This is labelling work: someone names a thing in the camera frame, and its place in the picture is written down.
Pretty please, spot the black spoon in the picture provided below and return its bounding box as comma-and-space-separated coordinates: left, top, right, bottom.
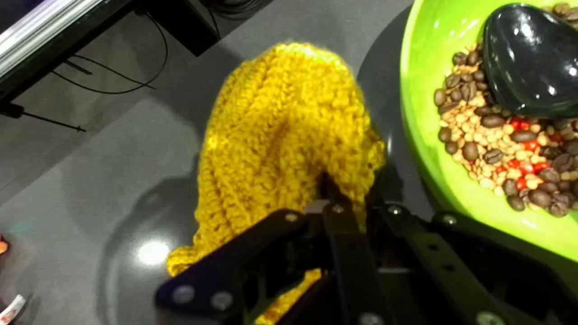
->
482, 3, 578, 118

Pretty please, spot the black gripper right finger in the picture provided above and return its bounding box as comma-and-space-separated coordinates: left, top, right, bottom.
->
366, 201, 578, 325

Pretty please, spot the coffee beans mix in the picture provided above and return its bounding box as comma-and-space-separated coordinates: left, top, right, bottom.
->
433, 1, 578, 216

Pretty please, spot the yellow knitted hat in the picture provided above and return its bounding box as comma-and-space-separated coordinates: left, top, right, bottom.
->
164, 39, 386, 325

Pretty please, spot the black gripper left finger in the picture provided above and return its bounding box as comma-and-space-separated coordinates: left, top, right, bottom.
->
153, 201, 386, 325

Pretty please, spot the green bowl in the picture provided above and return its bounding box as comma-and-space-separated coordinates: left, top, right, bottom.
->
399, 0, 578, 259

